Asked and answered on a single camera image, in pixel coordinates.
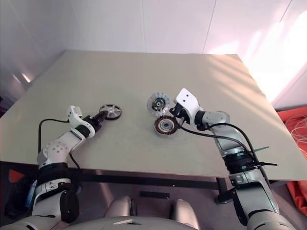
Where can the grey robot torso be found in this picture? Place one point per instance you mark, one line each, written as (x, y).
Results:
(153, 224)

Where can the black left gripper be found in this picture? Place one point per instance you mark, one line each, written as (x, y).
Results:
(92, 121)

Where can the black metal table frame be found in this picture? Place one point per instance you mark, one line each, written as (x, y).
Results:
(144, 179)

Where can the blue plastic item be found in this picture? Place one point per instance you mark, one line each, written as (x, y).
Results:
(31, 194)

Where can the orange cloth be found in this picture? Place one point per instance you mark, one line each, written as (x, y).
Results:
(15, 175)

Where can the orange cushion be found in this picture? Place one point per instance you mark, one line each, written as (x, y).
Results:
(287, 115)

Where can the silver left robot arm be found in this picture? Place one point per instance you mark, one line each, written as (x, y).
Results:
(57, 148)

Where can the copper wound stator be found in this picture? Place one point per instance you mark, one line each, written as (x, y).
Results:
(165, 125)

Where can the black bag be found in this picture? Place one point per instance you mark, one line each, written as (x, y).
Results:
(16, 201)

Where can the rounded grey robot foot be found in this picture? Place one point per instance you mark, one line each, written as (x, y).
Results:
(120, 208)
(184, 210)

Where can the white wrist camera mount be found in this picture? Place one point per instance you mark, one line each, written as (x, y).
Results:
(74, 115)
(188, 99)

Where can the silver rotor with magnets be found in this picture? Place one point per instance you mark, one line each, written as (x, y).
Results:
(157, 103)

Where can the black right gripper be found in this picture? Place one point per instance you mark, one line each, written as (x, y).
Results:
(182, 113)

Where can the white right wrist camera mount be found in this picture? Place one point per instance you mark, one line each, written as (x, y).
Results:
(188, 99)

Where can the silver disc part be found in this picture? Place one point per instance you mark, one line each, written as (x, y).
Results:
(112, 111)

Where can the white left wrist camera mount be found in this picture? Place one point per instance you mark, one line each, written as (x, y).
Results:
(74, 115)

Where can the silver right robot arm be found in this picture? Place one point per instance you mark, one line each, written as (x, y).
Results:
(227, 139)

